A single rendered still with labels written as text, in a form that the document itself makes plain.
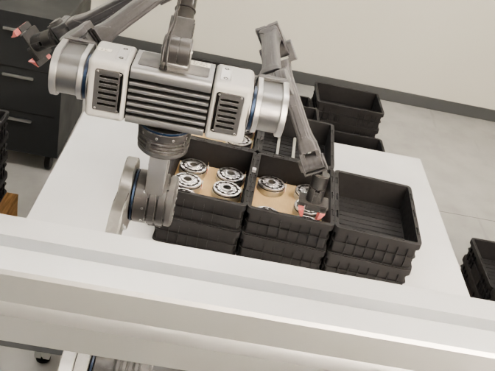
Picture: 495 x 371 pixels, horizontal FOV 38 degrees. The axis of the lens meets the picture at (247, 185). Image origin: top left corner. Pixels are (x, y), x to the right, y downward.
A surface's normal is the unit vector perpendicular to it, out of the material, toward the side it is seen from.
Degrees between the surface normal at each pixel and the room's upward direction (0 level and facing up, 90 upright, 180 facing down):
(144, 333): 0
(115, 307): 90
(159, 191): 90
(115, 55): 0
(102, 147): 0
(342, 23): 90
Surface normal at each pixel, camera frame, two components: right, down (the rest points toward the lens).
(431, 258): 0.19, -0.84
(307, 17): -0.04, 0.51
